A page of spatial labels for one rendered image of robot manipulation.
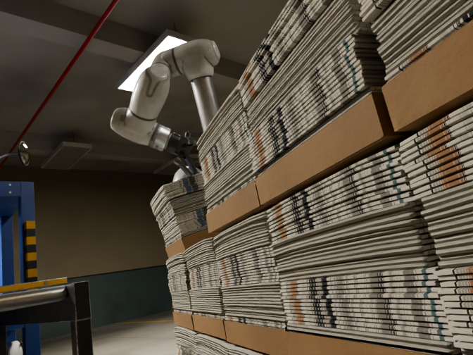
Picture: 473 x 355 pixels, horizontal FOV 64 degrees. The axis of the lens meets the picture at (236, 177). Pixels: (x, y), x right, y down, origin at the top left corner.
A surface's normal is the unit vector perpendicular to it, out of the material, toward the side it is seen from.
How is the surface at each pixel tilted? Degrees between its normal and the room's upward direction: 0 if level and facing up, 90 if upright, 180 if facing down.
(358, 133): 91
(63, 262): 90
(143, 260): 90
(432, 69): 91
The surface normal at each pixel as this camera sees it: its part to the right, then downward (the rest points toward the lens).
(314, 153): -0.92, 0.11
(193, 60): -0.11, 0.19
